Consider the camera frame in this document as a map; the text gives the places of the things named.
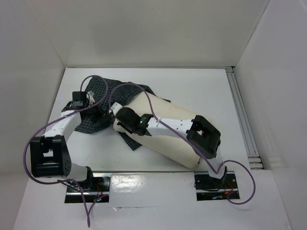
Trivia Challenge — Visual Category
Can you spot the dark checked pillowcase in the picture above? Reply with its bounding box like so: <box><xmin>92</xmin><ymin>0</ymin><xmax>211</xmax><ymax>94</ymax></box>
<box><xmin>74</xmin><ymin>76</ymin><xmax>172</xmax><ymax>152</ymax></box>

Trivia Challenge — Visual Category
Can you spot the cream pillow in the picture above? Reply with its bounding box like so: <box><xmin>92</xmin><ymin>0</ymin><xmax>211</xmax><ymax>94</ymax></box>
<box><xmin>113</xmin><ymin>92</ymin><xmax>200</xmax><ymax>169</ymax></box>

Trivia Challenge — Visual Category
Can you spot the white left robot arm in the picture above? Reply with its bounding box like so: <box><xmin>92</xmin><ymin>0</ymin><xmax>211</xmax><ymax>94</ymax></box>
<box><xmin>30</xmin><ymin>91</ymin><xmax>112</xmax><ymax>191</ymax></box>

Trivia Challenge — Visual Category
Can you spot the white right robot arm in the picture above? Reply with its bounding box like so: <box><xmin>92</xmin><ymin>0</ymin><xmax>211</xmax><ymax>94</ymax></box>
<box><xmin>109</xmin><ymin>103</ymin><xmax>227</xmax><ymax>188</ymax></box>

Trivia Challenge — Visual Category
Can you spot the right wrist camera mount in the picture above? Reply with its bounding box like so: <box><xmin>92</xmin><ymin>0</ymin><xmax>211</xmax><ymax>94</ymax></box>
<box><xmin>109</xmin><ymin>102</ymin><xmax>123</xmax><ymax>116</ymax></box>

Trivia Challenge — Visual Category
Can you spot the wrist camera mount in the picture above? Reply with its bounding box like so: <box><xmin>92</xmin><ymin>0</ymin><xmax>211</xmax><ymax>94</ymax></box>
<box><xmin>109</xmin><ymin>102</ymin><xmax>123</xmax><ymax>116</ymax></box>
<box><xmin>87</xmin><ymin>91</ymin><xmax>96</xmax><ymax>106</ymax></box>

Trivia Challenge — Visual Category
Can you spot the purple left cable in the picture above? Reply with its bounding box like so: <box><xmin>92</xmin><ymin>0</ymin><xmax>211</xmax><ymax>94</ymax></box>
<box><xmin>23</xmin><ymin>75</ymin><xmax>108</xmax><ymax>228</ymax></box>

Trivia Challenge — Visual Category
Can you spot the purple cable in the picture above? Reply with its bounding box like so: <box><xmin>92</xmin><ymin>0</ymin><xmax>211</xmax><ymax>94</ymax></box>
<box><xmin>107</xmin><ymin>82</ymin><xmax>256</xmax><ymax>205</ymax></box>
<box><xmin>23</xmin><ymin>75</ymin><xmax>108</xmax><ymax>228</ymax></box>

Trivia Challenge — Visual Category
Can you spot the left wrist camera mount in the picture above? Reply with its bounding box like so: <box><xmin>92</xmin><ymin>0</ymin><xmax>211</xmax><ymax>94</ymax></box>
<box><xmin>87</xmin><ymin>91</ymin><xmax>96</xmax><ymax>106</ymax></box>

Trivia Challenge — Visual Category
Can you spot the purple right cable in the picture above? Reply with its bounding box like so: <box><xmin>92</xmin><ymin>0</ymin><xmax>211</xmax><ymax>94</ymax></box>
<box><xmin>107</xmin><ymin>82</ymin><xmax>256</xmax><ymax>205</ymax></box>

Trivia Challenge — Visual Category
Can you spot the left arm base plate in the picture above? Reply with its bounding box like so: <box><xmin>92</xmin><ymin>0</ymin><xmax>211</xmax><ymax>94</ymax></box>
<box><xmin>64</xmin><ymin>172</ymin><xmax>111</xmax><ymax>204</ymax></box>

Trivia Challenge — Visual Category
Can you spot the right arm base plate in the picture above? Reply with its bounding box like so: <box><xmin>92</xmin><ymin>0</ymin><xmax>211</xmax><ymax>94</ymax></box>
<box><xmin>194</xmin><ymin>172</ymin><xmax>240</xmax><ymax>201</ymax></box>

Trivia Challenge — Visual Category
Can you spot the aluminium rail frame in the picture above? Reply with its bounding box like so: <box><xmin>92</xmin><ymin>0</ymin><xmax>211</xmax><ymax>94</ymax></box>
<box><xmin>225</xmin><ymin>67</ymin><xmax>264</xmax><ymax>170</ymax></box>

